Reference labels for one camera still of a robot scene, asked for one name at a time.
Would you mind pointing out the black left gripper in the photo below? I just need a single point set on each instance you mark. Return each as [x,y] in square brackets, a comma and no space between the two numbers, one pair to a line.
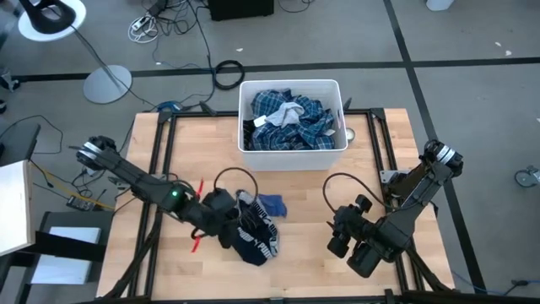
[217,207]

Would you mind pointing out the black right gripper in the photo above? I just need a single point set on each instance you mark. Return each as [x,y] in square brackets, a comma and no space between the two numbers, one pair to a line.
[352,224]

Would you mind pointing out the navy shorts with white print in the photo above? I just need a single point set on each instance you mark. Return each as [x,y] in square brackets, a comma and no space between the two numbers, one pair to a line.
[257,240]

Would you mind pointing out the small blue sock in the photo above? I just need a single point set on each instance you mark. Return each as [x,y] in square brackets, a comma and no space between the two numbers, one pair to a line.
[273,204]

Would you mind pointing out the blue plaid shirt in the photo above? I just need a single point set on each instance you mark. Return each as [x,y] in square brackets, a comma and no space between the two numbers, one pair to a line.
[304,131]

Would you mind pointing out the black striped sock with tag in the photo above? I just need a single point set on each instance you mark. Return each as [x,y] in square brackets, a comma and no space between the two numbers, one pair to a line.
[249,137]

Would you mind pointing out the grey t-shirt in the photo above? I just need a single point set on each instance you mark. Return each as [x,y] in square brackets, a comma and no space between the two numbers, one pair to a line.
[287,113]

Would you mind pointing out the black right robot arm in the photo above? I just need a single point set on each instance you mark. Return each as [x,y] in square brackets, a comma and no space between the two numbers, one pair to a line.
[417,186]

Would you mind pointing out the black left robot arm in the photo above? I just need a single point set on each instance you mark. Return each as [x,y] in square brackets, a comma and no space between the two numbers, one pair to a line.
[135,177]

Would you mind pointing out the white plastic bin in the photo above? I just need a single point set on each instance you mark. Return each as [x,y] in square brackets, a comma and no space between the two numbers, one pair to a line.
[295,162]

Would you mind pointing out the round metal table grommet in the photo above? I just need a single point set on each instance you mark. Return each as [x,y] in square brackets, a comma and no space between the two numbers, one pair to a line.
[350,134]

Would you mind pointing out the black electronic device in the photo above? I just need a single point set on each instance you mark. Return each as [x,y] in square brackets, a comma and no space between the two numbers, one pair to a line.
[80,203]

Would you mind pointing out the grey power adapter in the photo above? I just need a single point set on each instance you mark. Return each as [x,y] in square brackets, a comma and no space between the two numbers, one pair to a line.
[89,172]

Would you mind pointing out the black cart with white panel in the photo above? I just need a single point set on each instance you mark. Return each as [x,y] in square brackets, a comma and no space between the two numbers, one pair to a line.
[63,253]

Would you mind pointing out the grey floor stand with pole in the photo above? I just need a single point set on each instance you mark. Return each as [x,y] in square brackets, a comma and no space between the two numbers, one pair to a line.
[107,84]

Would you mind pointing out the grey caster wheel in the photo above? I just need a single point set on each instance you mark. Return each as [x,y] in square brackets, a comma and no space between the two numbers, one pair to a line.
[526,177]

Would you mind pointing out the white board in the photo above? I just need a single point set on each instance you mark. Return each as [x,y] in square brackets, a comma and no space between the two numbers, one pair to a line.
[14,207]

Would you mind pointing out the black flat panel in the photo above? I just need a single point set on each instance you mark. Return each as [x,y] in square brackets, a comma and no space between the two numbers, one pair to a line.
[19,141]

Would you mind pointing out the black box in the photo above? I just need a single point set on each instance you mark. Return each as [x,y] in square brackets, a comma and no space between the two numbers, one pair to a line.
[240,8]

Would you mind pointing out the white object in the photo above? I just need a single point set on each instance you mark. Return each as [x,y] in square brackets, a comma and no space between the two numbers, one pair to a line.
[439,4]

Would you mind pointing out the grey metal bracket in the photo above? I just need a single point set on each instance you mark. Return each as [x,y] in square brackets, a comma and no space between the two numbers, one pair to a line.
[387,175]

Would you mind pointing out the black aluminium table frame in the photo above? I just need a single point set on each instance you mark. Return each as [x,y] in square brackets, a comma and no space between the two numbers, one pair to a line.
[190,113]

